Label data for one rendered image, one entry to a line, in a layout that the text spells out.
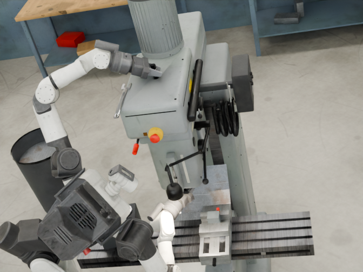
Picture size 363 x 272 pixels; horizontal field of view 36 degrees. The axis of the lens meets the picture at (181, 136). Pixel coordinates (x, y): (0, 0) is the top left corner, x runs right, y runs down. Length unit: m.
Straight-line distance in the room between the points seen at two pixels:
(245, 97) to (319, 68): 3.27
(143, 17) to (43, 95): 0.54
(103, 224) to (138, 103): 0.49
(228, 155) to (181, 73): 0.85
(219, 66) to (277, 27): 3.28
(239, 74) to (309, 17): 3.83
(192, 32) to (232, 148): 0.66
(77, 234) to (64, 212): 0.10
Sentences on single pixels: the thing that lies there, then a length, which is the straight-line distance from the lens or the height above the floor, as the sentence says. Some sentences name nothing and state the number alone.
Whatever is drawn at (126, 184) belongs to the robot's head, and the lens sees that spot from 2.26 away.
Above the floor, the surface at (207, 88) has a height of 1.62.
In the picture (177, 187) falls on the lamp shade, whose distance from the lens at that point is 2.40.
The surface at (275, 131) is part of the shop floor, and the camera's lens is 5.01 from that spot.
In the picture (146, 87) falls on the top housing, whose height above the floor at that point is 1.89.
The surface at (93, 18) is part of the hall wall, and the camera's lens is 7.08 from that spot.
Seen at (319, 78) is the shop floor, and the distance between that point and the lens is 5.67.
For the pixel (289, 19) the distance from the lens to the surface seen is 6.22.
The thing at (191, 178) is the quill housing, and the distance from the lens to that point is 2.55.
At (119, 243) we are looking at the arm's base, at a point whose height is 1.46.
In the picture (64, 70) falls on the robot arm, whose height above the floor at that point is 2.04.
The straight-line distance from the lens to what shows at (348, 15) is 6.30.
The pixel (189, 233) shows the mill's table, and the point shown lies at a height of 0.91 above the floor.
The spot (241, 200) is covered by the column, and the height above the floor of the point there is 0.77.
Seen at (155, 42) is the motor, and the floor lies 1.97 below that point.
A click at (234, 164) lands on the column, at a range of 3.09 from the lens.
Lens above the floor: 3.04
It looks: 36 degrees down
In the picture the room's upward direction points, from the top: 14 degrees counter-clockwise
